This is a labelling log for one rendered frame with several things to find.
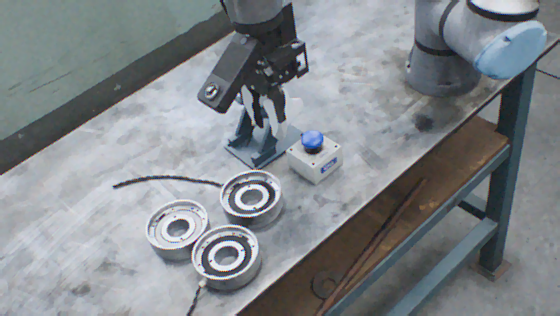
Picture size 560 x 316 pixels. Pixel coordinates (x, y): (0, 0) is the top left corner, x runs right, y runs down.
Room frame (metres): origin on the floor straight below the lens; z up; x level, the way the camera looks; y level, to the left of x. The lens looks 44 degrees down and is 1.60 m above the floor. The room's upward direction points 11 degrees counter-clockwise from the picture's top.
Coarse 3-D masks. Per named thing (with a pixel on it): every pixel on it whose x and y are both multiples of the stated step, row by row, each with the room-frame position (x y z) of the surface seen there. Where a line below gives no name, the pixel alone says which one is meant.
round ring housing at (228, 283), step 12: (216, 228) 0.67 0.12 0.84; (228, 228) 0.66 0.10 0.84; (240, 228) 0.66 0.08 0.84; (204, 240) 0.65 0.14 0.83; (252, 240) 0.64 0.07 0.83; (216, 252) 0.63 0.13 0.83; (228, 252) 0.64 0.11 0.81; (240, 252) 0.62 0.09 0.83; (252, 252) 0.61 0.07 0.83; (216, 264) 0.60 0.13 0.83; (252, 264) 0.58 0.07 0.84; (204, 276) 0.58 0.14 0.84; (216, 276) 0.58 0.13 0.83; (228, 276) 0.57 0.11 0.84; (240, 276) 0.57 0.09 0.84; (252, 276) 0.58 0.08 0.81; (216, 288) 0.58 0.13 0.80; (228, 288) 0.56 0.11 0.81
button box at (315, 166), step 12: (300, 144) 0.82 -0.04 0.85; (324, 144) 0.81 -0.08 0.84; (336, 144) 0.80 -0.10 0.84; (288, 156) 0.81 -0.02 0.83; (300, 156) 0.79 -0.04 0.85; (312, 156) 0.78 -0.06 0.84; (324, 156) 0.78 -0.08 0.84; (336, 156) 0.78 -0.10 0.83; (300, 168) 0.78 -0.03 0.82; (312, 168) 0.75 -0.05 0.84; (324, 168) 0.77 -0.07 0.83; (336, 168) 0.78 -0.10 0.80; (312, 180) 0.76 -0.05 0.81
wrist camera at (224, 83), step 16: (240, 48) 0.73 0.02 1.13; (256, 48) 0.72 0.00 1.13; (224, 64) 0.72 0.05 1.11; (240, 64) 0.70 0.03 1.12; (256, 64) 0.71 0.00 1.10; (208, 80) 0.71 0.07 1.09; (224, 80) 0.70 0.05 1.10; (240, 80) 0.70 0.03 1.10; (208, 96) 0.69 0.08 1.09; (224, 96) 0.68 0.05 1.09; (224, 112) 0.68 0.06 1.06
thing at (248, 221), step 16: (240, 176) 0.78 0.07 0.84; (256, 176) 0.78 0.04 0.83; (272, 176) 0.76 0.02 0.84; (224, 192) 0.75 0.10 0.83; (240, 192) 0.75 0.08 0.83; (256, 192) 0.75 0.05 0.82; (224, 208) 0.71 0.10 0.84; (272, 208) 0.69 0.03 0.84; (240, 224) 0.68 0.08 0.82; (256, 224) 0.68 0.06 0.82
